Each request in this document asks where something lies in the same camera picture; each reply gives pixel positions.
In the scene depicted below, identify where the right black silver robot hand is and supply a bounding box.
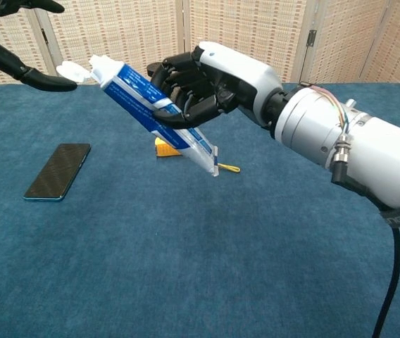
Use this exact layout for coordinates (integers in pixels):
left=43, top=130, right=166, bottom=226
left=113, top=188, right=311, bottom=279
left=146, top=41, right=284, bottom=130

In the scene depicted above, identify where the black smartphone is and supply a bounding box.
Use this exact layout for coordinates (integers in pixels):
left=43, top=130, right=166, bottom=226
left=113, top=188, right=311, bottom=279
left=23, top=142, right=92, bottom=203

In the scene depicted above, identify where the yellow tape measure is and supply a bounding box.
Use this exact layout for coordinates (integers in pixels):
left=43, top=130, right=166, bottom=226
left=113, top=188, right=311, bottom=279
left=154, top=137, right=242, bottom=174

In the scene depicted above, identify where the white blue toothpaste tube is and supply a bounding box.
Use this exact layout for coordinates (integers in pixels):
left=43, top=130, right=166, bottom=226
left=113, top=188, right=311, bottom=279
left=56, top=54, right=220, bottom=178

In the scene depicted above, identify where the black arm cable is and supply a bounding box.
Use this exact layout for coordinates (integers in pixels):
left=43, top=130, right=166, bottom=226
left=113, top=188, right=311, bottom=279
left=371, top=224, right=400, bottom=338

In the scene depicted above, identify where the blue table cloth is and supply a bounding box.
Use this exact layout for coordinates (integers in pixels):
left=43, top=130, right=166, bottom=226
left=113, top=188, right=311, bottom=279
left=0, top=82, right=400, bottom=338

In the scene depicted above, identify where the woven folding screen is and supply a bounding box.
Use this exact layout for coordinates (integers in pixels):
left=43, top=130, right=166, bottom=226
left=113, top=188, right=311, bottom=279
left=0, top=0, right=400, bottom=91

